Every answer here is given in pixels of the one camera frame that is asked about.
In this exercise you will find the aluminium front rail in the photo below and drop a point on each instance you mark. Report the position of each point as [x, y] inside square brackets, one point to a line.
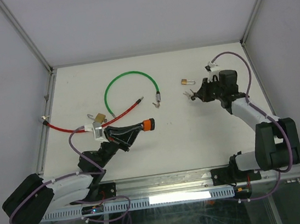
[183, 181]

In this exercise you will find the silver keys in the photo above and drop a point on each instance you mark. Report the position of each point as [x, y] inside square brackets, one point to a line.
[157, 105]
[188, 94]

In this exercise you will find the brass long-shackle padlock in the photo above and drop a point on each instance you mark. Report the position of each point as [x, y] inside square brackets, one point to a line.
[187, 82]

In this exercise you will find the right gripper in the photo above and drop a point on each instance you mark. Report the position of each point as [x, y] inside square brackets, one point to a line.
[202, 93]

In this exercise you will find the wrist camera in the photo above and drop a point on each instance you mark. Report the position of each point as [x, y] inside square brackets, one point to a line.
[97, 130]
[213, 71]

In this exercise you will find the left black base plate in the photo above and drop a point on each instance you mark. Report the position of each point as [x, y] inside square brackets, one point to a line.
[98, 193]

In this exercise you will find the orange black padlock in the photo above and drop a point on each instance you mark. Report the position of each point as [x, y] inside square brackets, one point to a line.
[149, 124]

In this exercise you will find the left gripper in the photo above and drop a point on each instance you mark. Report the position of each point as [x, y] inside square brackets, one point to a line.
[124, 137]

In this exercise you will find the brass padlock near red cable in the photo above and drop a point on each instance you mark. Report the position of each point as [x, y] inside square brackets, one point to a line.
[99, 118]

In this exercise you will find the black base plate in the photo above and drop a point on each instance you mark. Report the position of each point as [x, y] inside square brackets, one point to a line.
[227, 175]
[98, 193]

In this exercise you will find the green cable lock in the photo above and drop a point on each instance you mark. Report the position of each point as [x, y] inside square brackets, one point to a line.
[127, 83]

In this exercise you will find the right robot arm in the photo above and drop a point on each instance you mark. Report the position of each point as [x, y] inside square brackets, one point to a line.
[277, 145]

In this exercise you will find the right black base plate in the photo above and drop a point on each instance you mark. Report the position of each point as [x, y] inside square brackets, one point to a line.
[227, 175]

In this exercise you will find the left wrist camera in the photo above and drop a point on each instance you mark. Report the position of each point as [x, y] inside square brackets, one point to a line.
[97, 130]

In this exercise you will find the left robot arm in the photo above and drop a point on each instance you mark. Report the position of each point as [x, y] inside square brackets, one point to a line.
[38, 196]

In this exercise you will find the white slotted cable duct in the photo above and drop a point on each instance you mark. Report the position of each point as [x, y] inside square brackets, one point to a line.
[137, 204]

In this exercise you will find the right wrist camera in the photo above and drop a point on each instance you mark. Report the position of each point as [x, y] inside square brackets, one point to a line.
[213, 71]

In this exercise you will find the red cable lock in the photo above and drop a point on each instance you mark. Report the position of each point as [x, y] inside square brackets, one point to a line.
[81, 130]

